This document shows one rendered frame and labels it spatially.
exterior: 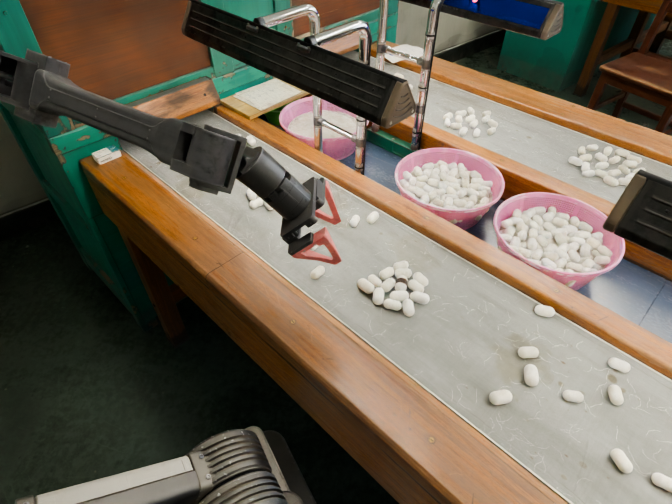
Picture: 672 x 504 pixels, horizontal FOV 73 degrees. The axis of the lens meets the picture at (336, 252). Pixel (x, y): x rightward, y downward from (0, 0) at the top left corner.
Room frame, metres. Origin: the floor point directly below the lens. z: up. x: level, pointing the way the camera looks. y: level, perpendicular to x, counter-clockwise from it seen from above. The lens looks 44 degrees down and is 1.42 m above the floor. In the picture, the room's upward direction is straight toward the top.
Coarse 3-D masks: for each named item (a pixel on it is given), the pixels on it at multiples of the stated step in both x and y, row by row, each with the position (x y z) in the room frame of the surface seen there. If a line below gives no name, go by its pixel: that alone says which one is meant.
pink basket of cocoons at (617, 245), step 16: (544, 192) 0.86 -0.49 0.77; (512, 208) 0.84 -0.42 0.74; (528, 208) 0.85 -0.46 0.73; (576, 208) 0.82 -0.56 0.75; (592, 208) 0.81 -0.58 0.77; (496, 224) 0.75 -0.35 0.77; (592, 224) 0.78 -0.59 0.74; (608, 240) 0.73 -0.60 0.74; (512, 256) 0.67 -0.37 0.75; (544, 272) 0.62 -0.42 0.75; (560, 272) 0.61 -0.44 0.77; (592, 272) 0.61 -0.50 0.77; (576, 288) 0.63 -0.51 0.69
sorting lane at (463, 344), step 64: (192, 192) 0.90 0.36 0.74; (384, 256) 0.68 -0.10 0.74; (448, 256) 0.68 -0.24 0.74; (384, 320) 0.51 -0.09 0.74; (448, 320) 0.51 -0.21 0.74; (512, 320) 0.51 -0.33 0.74; (448, 384) 0.38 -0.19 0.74; (512, 384) 0.38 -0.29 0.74; (576, 384) 0.38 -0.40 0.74; (640, 384) 0.38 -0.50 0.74; (512, 448) 0.28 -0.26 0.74; (576, 448) 0.28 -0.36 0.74; (640, 448) 0.28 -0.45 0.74
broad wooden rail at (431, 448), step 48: (96, 192) 0.99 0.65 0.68; (144, 192) 0.87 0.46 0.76; (144, 240) 0.81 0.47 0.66; (192, 240) 0.70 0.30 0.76; (192, 288) 0.67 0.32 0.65; (240, 288) 0.57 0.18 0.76; (288, 288) 0.57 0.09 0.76; (240, 336) 0.54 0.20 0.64; (288, 336) 0.46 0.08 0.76; (336, 336) 0.46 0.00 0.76; (288, 384) 0.44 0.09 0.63; (336, 384) 0.37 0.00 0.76; (384, 384) 0.37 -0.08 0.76; (336, 432) 0.35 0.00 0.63; (384, 432) 0.29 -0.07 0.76; (432, 432) 0.29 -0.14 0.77; (384, 480) 0.27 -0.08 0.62; (432, 480) 0.22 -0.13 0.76; (480, 480) 0.22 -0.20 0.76; (528, 480) 0.22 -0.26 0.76
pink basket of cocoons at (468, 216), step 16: (416, 160) 1.03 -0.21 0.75; (432, 160) 1.05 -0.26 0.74; (464, 160) 1.03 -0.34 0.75; (480, 160) 1.01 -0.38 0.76; (400, 176) 0.97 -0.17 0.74; (496, 176) 0.95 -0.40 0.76; (400, 192) 0.91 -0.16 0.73; (496, 192) 0.90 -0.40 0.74; (432, 208) 0.81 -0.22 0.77; (480, 208) 0.81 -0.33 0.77; (464, 224) 0.82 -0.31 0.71
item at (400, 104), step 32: (192, 0) 1.12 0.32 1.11; (192, 32) 1.08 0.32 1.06; (224, 32) 1.01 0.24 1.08; (256, 64) 0.91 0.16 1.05; (288, 64) 0.86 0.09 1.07; (320, 64) 0.81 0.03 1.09; (352, 64) 0.77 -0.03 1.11; (320, 96) 0.78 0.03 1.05; (352, 96) 0.74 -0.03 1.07; (384, 96) 0.70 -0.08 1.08
